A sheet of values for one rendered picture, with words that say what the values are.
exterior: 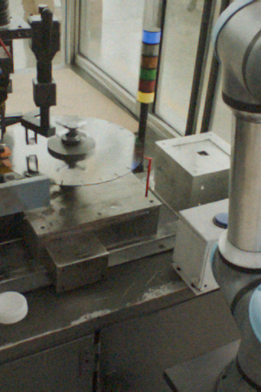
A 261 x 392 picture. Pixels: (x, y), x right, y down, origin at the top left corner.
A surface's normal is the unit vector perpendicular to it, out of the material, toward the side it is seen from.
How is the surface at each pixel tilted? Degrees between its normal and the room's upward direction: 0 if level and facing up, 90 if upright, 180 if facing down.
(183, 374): 0
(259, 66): 81
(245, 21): 54
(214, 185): 90
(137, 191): 0
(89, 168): 0
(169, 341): 90
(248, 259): 49
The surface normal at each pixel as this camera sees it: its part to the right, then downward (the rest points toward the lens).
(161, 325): 0.47, 0.52
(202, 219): 0.08, -0.83
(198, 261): -0.88, 0.21
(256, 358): -0.76, 0.31
